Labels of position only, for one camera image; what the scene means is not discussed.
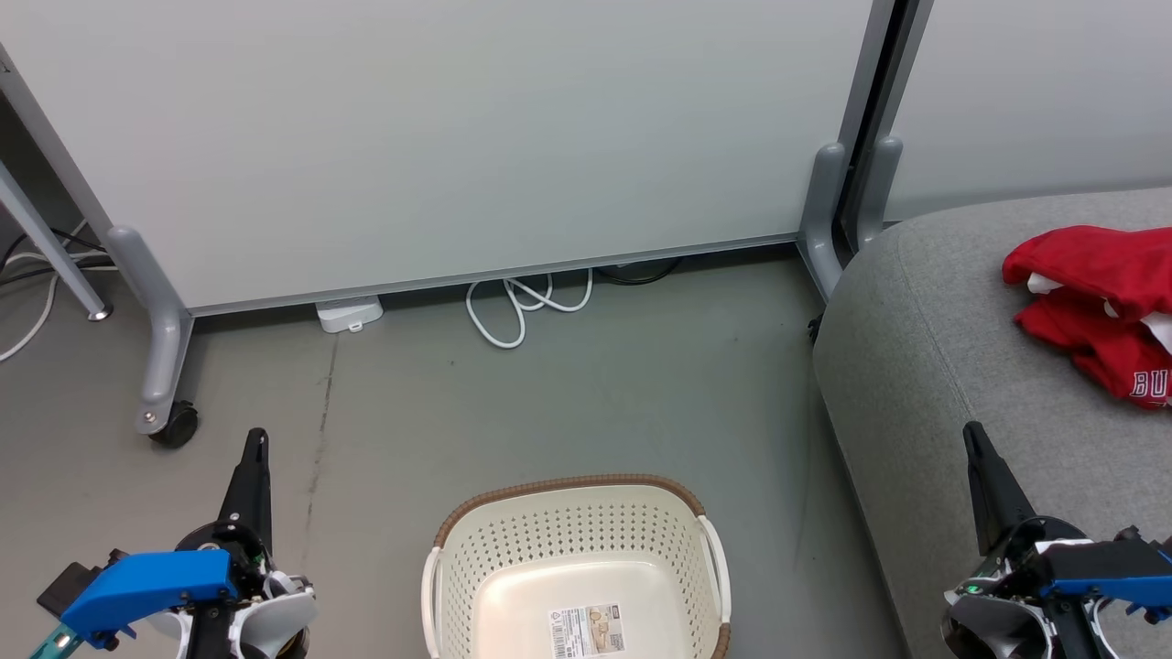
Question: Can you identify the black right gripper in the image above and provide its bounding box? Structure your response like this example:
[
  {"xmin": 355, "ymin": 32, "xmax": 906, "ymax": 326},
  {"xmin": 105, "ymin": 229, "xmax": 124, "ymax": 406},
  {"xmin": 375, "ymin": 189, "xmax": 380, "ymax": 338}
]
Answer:
[{"xmin": 947, "ymin": 421, "xmax": 1172, "ymax": 659}]

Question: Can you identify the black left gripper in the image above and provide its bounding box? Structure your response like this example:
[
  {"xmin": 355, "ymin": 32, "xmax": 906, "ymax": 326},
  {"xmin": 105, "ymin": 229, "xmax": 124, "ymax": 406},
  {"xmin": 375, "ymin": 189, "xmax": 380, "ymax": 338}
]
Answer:
[{"xmin": 174, "ymin": 427, "xmax": 277, "ymax": 659}]

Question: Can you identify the red basketball jersey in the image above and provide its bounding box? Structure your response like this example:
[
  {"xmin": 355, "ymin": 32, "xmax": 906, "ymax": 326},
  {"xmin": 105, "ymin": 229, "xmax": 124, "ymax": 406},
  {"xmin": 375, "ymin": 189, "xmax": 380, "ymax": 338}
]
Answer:
[{"xmin": 1002, "ymin": 225, "xmax": 1172, "ymax": 410}]

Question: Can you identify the cream perforated laundry basket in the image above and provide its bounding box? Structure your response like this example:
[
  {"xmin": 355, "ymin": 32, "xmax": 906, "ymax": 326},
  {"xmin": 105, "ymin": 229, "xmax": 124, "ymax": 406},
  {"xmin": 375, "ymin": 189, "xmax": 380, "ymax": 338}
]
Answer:
[{"xmin": 420, "ymin": 473, "xmax": 733, "ymax": 659}]

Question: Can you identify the printed basket label sticker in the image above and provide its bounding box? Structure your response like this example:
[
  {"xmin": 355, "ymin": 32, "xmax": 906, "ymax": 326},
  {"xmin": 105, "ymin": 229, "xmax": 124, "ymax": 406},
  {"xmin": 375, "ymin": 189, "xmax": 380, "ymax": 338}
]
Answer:
[{"xmin": 548, "ymin": 603, "xmax": 627, "ymax": 659}]

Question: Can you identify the grey fabric sofa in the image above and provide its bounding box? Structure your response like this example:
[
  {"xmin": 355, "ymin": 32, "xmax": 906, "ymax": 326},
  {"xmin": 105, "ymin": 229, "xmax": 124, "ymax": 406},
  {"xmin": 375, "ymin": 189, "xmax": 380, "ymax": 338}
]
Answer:
[{"xmin": 812, "ymin": 187, "xmax": 1172, "ymax": 659}]

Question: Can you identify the grey partition foot with caster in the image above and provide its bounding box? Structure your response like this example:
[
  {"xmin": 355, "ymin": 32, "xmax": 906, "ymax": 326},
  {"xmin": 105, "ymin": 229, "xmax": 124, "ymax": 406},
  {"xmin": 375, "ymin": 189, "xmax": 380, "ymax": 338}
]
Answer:
[{"xmin": 104, "ymin": 225, "xmax": 196, "ymax": 437}]

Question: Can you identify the small white plastic box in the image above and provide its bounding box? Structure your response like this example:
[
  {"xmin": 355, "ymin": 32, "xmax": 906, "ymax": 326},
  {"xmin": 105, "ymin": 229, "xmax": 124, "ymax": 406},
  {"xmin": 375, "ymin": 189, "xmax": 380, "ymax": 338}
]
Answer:
[{"xmin": 315, "ymin": 294, "xmax": 385, "ymax": 335}]

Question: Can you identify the grey metal table leg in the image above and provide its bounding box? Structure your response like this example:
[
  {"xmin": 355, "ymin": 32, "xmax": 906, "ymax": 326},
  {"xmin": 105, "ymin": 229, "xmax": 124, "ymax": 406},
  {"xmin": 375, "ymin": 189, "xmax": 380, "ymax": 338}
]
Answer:
[{"xmin": 0, "ymin": 160, "xmax": 114, "ymax": 324}]

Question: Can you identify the narrow white partition panel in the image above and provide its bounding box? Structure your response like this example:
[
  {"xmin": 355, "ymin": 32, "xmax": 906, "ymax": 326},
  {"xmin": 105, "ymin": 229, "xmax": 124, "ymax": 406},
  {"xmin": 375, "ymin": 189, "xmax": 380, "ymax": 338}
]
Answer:
[{"xmin": 883, "ymin": 0, "xmax": 1172, "ymax": 223}]

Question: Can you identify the large white partition panel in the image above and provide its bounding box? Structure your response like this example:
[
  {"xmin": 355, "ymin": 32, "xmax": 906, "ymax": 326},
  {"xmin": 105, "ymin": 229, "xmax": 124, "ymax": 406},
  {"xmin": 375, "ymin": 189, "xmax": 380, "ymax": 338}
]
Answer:
[{"xmin": 0, "ymin": 0, "xmax": 896, "ymax": 318}]

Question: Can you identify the teal left arm cable plug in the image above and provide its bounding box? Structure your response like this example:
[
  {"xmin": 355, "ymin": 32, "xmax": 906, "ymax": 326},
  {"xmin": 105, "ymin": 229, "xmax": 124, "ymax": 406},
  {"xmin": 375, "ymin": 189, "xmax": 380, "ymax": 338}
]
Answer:
[{"xmin": 27, "ymin": 621, "xmax": 80, "ymax": 659}]

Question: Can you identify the coiled white cable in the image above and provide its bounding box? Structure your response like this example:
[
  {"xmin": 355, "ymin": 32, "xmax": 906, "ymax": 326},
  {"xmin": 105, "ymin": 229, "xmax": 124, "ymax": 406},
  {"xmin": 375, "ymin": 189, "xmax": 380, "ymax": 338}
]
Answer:
[{"xmin": 464, "ymin": 266, "xmax": 595, "ymax": 351}]

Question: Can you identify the black cable under partition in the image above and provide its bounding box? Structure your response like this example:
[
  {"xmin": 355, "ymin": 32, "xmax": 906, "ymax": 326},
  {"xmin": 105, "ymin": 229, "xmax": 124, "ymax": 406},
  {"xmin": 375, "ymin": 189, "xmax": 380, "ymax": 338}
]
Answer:
[{"xmin": 594, "ymin": 257, "xmax": 684, "ymax": 287}]

